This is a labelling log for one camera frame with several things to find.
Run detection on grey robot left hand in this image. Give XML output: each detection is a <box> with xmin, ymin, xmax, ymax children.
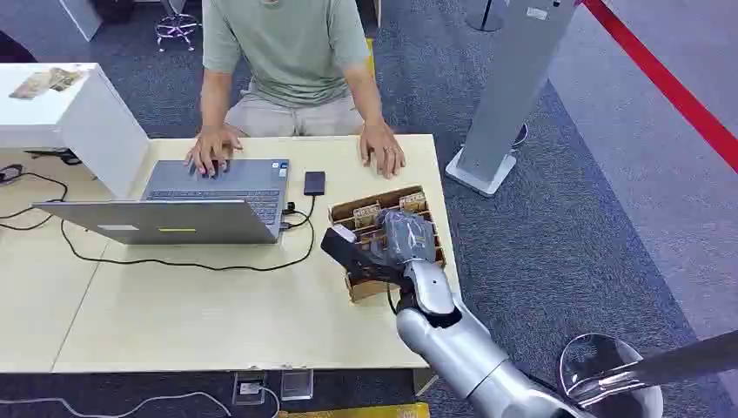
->
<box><xmin>370</xmin><ymin>209</ymin><xmax>439</xmax><ymax>268</ymax></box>

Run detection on wooden card box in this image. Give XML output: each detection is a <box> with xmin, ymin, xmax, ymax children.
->
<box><xmin>327</xmin><ymin>184</ymin><xmax>448</xmax><ymax>305</ymax></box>

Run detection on person's left hand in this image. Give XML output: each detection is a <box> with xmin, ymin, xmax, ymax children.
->
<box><xmin>358</xmin><ymin>119</ymin><xmax>407</xmax><ymax>180</ymax></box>

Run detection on person's hand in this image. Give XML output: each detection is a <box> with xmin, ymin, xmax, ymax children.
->
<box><xmin>358</xmin><ymin>119</ymin><xmax>407</xmax><ymax>180</ymax></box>
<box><xmin>184</xmin><ymin>124</ymin><xmax>244</xmax><ymax>179</ymax></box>

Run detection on black phone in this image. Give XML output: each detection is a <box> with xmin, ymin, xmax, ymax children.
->
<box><xmin>303</xmin><ymin>170</ymin><xmax>327</xmax><ymax>198</ymax></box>

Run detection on grey kiosk stand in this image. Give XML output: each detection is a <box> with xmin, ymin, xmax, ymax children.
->
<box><xmin>445</xmin><ymin>0</ymin><xmax>578</xmax><ymax>199</ymax></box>

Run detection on yellow board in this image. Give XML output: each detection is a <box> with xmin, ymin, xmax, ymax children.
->
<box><xmin>275</xmin><ymin>402</ymin><xmax>432</xmax><ymax>418</ymax></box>

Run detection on floor socket box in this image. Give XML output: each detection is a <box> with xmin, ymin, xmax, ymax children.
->
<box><xmin>279</xmin><ymin>368</ymin><xmax>315</xmax><ymax>402</ymax></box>
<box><xmin>231</xmin><ymin>372</ymin><xmax>267</xmax><ymax>407</ymax></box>

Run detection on person's right hand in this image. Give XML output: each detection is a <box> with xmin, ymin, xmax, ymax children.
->
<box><xmin>184</xmin><ymin>124</ymin><xmax>244</xmax><ymax>179</ymax></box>

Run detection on person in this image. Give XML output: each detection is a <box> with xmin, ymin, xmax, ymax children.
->
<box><xmin>201</xmin><ymin>0</ymin><xmax>373</xmax><ymax>138</ymax></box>

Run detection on round dark stand base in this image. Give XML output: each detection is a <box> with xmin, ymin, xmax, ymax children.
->
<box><xmin>464</xmin><ymin>0</ymin><xmax>511</xmax><ymax>33</ymax></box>

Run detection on grey laptop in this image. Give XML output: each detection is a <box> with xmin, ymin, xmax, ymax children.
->
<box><xmin>32</xmin><ymin>158</ymin><xmax>292</xmax><ymax>246</ymax></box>

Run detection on chrome chair base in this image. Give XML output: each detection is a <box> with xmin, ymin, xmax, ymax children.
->
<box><xmin>153</xmin><ymin>0</ymin><xmax>201</xmax><ymax>54</ymax></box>

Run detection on white cabinet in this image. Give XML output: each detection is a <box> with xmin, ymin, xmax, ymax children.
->
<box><xmin>0</xmin><ymin>62</ymin><xmax>151</xmax><ymax>201</ymax></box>

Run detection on black bin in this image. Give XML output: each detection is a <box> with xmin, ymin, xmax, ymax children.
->
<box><xmin>91</xmin><ymin>0</ymin><xmax>138</xmax><ymax>25</ymax></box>

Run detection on white panel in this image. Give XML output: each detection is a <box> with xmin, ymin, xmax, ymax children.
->
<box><xmin>57</xmin><ymin>0</ymin><xmax>104</xmax><ymax>43</ymax></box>

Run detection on printed papers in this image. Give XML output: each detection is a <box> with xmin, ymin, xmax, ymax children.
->
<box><xmin>8</xmin><ymin>66</ymin><xmax>84</xmax><ymax>102</ymax></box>

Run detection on short black phone cable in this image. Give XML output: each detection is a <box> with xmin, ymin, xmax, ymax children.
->
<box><xmin>279</xmin><ymin>194</ymin><xmax>319</xmax><ymax>232</ymax></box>

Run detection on long black laptop cable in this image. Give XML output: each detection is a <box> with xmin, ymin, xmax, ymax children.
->
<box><xmin>59</xmin><ymin>208</ymin><xmax>318</xmax><ymax>273</ymax></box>

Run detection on white floor cable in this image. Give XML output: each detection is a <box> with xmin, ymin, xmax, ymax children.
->
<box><xmin>0</xmin><ymin>386</ymin><xmax>282</xmax><ymax>418</ymax></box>

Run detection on black cable with adapter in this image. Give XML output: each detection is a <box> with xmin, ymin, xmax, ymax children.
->
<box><xmin>0</xmin><ymin>171</ymin><xmax>70</xmax><ymax>233</ymax></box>

